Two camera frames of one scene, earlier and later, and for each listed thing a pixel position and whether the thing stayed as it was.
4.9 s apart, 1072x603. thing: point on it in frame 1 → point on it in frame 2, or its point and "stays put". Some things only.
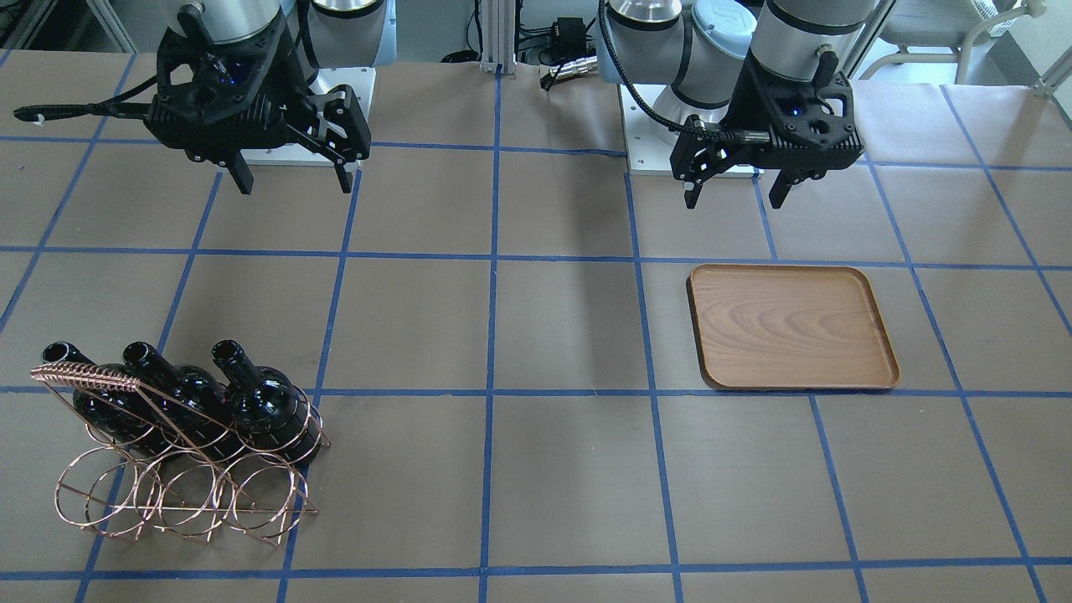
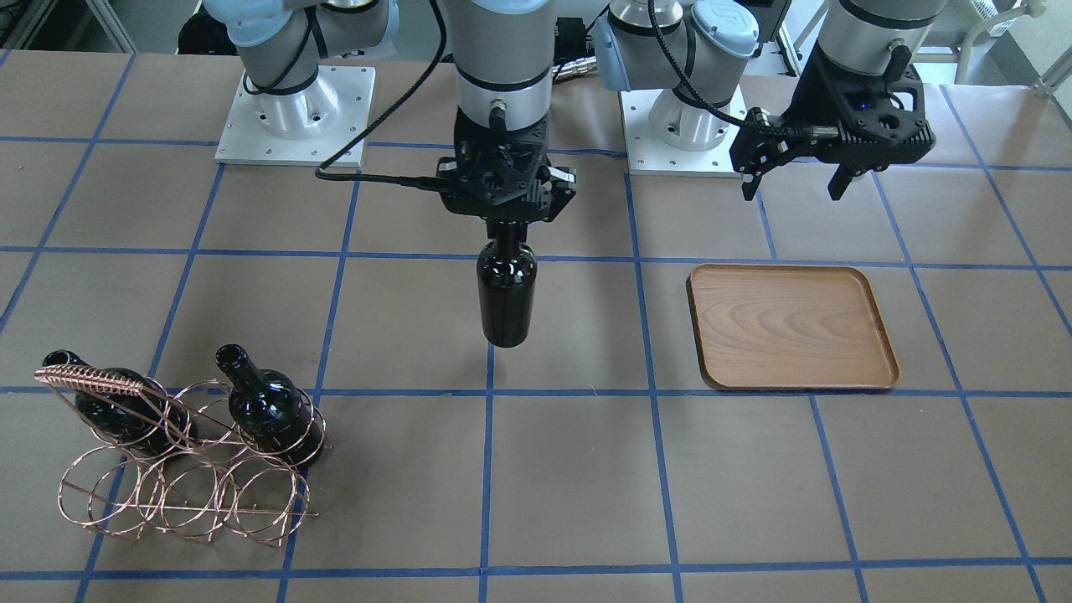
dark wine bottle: (189, 409) → (507, 279)
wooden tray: (769, 327) stays put
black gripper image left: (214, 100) → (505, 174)
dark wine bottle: (124, 415) stays put
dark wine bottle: (267, 406) stays put
